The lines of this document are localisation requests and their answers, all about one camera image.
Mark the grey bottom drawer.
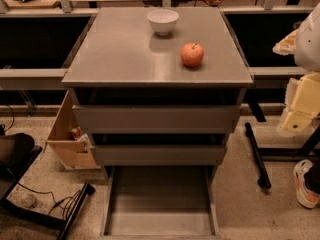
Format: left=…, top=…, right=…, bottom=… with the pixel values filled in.
left=102, top=166, right=220, bottom=240

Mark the grey drawer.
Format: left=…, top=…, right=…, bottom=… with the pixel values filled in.
left=91, top=145, right=226, bottom=166
left=102, top=166, right=220, bottom=240
left=73, top=105, right=240, bottom=134

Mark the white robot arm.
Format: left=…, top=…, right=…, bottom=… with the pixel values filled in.
left=273, top=4, right=320, bottom=137

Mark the grey drawer cabinet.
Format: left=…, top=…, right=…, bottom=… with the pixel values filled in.
left=61, top=6, right=254, bottom=182

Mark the grey top drawer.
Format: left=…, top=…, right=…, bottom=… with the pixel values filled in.
left=73, top=105, right=240, bottom=134

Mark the grey middle drawer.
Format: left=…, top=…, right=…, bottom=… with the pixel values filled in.
left=91, top=145, right=226, bottom=166

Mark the red apple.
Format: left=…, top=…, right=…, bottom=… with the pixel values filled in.
left=180, top=42, right=204, bottom=67

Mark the red snack packet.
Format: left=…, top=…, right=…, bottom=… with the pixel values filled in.
left=71, top=127, right=83, bottom=140

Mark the white ceramic bowl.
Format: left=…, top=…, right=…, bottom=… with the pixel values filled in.
left=147, top=9, right=179, bottom=35

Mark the cardboard box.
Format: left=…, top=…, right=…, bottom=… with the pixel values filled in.
left=47, top=93, right=99, bottom=170

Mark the black stand base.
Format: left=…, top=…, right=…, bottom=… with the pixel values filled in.
left=245, top=123, right=320, bottom=189

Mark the clear plastic bottle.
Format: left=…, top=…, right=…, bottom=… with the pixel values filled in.
left=21, top=193, right=45, bottom=213

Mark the white sneaker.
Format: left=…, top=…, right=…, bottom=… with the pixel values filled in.
left=293, top=159, right=319, bottom=209

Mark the black cable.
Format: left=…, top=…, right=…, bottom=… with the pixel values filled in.
left=0, top=160, right=83, bottom=220

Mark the black cart frame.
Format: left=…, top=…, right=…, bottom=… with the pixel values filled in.
left=0, top=133, right=95, bottom=240

